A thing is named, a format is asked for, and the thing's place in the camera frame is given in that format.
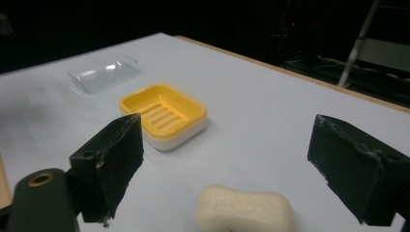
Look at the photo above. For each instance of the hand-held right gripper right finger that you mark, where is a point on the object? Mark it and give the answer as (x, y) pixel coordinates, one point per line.
(357, 174)

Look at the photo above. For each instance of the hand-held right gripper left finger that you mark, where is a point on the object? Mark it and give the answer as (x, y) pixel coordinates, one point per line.
(109, 161)

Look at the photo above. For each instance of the yellow and white soap dish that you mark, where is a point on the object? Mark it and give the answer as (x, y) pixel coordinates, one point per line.
(167, 116)

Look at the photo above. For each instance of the cream soap bar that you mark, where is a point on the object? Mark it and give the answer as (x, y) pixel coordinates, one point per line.
(241, 209)

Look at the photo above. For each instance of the clear plastic lid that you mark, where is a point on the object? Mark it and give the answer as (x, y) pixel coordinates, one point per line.
(103, 74)

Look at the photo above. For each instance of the metal stand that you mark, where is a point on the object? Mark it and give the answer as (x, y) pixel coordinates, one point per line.
(361, 42)

